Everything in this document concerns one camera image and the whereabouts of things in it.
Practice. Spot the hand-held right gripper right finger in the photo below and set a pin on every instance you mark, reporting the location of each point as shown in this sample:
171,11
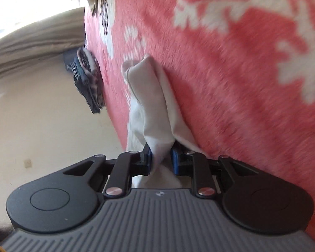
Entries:
174,160

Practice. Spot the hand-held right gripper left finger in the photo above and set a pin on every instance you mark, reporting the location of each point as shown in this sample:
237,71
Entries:
148,157

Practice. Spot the white button shirt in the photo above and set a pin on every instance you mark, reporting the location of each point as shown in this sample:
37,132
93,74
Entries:
152,105

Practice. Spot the red floral blanket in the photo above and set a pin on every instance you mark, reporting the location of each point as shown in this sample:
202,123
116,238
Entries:
225,71

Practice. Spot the folded blue jeans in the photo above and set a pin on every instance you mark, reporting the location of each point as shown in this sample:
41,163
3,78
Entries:
80,80

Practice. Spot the stack of folded jeans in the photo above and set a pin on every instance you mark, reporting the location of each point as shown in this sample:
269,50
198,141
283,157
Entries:
90,63

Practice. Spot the blue water jug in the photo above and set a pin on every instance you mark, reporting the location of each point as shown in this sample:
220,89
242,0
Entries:
67,61

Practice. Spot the beige curtain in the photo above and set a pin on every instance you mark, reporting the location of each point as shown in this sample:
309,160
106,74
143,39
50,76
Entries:
36,39

